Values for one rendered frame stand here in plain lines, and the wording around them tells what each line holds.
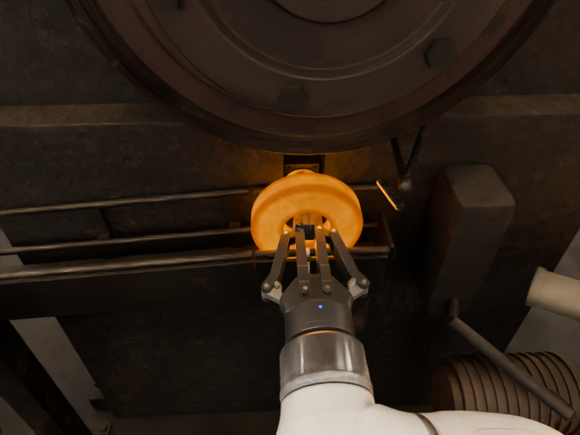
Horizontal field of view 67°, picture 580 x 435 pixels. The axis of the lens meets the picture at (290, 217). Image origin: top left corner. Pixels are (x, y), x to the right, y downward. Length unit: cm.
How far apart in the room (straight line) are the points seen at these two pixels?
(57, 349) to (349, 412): 122
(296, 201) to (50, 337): 113
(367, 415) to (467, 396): 37
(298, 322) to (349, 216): 19
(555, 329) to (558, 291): 92
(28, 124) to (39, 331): 100
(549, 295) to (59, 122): 70
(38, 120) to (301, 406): 50
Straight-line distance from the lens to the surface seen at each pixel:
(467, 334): 73
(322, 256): 54
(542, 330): 160
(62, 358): 151
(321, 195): 57
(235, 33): 37
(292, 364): 44
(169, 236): 70
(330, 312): 46
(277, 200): 57
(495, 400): 78
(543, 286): 71
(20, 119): 70
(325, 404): 41
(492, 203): 63
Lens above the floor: 117
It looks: 42 degrees down
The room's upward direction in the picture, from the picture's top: straight up
